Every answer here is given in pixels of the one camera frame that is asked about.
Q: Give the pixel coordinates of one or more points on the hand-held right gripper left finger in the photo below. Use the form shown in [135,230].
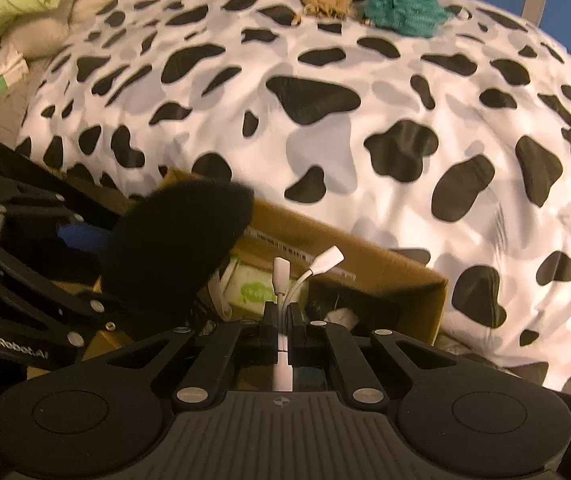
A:
[269,322]

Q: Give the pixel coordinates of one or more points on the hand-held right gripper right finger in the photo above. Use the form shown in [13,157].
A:
[295,322]

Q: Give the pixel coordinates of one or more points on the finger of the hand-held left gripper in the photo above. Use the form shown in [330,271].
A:
[84,238]
[40,282]

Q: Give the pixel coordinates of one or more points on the black fluffy cloth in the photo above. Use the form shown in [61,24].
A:
[175,240]

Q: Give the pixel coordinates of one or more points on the cardboard box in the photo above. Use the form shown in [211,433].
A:
[295,227]

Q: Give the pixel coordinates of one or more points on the green tissue packet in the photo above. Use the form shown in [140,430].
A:
[250,290]

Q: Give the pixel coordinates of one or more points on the white and green packet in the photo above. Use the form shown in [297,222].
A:
[5,70]

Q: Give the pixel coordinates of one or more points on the cow print blanket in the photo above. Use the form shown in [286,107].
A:
[365,85]

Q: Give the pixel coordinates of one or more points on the teal mesh bath loofah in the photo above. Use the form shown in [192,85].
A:
[405,2]

